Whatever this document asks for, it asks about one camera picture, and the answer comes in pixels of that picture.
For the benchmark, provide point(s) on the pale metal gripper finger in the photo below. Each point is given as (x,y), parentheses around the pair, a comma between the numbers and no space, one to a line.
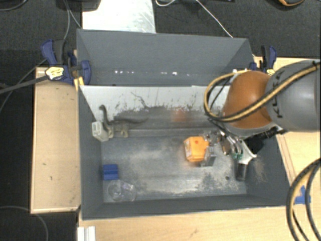
(209,158)
(210,137)

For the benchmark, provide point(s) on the orange box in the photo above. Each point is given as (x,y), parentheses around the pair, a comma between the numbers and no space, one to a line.
(194,149)

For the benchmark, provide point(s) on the clear glass cup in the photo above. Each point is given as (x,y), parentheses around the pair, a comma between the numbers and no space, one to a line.
(121,191)

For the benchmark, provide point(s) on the grey metal bin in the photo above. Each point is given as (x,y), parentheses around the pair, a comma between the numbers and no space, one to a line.
(155,59)

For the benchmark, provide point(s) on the blue sponge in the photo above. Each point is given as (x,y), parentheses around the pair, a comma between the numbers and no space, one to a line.
(109,171)

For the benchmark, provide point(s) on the pale wood board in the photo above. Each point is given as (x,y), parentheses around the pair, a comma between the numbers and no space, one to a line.
(55,144)

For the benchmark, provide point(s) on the black cylinder on white bracket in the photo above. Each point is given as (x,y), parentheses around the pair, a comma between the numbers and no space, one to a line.
(242,171)

